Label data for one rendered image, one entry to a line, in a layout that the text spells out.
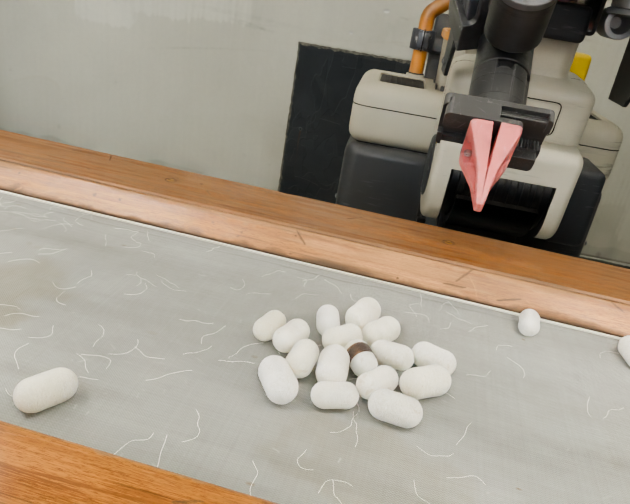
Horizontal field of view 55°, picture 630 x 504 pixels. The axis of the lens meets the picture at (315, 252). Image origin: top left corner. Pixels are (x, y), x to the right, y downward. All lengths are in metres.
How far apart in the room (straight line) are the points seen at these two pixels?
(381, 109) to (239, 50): 1.30
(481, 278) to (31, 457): 0.40
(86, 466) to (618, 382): 0.39
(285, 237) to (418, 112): 0.71
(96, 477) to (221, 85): 2.27
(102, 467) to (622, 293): 0.48
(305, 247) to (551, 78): 0.57
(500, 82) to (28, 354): 0.47
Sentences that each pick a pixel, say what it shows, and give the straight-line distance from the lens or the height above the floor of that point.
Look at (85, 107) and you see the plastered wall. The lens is 2.76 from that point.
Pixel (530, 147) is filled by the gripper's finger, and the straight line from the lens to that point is 0.63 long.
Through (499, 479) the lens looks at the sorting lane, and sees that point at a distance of 0.39.
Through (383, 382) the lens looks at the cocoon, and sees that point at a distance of 0.40.
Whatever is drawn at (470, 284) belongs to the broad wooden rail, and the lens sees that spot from 0.57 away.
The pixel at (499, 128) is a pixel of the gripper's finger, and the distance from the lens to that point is 0.59.
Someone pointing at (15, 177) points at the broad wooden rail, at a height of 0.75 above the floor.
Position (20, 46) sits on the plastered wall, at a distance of 2.85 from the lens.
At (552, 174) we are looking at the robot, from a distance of 1.00.
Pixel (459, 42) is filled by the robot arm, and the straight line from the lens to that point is 0.70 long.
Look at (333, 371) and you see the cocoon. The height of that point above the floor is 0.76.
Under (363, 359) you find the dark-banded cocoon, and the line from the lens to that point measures 0.42.
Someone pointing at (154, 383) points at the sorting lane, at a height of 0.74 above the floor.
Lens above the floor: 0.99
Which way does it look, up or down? 25 degrees down
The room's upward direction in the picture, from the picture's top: 9 degrees clockwise
